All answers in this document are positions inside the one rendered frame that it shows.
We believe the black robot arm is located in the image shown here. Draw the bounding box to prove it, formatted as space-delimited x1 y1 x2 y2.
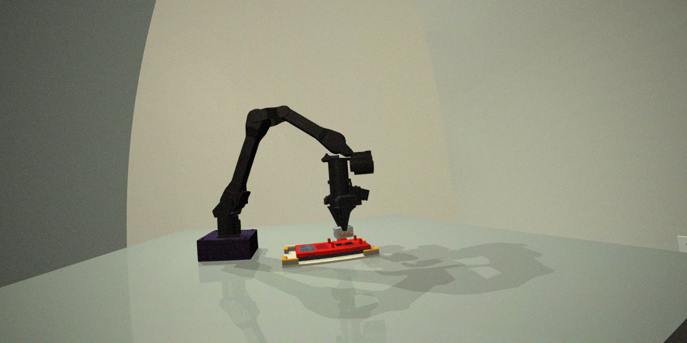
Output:
213 105 374 238

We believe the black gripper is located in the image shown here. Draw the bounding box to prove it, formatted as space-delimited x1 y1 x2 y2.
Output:
324 176 362 231

